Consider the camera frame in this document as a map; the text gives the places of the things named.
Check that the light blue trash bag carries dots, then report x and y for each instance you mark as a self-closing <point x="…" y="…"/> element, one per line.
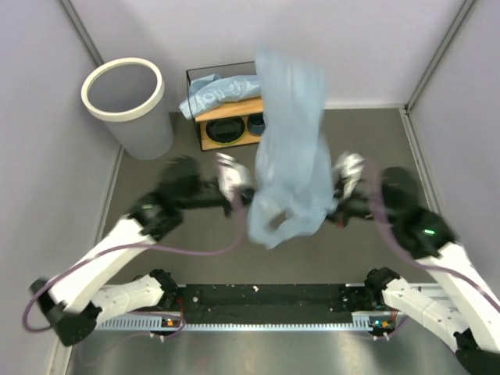
<point x="212" y="91"/>
<point x="292" y="164"/>

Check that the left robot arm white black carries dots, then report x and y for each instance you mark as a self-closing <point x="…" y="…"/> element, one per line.
<point x="75" y="302"/>

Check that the white grey trash bin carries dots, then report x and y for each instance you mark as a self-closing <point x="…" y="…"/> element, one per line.
<point x="127" y="95"/>

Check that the slotted grey cable duct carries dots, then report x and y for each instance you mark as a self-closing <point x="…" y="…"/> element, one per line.
<point x="162" y="323"/>

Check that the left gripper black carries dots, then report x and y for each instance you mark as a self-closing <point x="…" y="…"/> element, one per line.
<point x="248" y="195"/>

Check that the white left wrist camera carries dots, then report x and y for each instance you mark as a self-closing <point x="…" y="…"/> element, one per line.
<point x="231" y="175"/>

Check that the black wire wooden shelf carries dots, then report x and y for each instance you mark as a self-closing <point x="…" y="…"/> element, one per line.
<point x="240" y="109"/>

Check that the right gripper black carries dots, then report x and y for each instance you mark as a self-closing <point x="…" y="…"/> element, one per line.
<point x="339" y="212"/>

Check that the black plate green rim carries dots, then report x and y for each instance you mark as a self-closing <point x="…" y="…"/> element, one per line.
<point x="225" y="131"/>

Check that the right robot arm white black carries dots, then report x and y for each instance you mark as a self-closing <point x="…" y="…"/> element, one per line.
<point x="470" y="328"/>

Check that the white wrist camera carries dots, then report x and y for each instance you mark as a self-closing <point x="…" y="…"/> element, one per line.
<point x="348" y="171"/>
<point x="231" y="175"/>

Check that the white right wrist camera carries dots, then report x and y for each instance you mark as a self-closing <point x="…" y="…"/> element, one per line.
<point x="348" y="171"/>

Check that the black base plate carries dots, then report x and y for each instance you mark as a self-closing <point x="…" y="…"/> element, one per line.
<point x="270" y="303"/>

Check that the dark blue mug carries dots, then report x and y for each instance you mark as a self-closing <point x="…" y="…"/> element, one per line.
<point x="256" y="124"/>

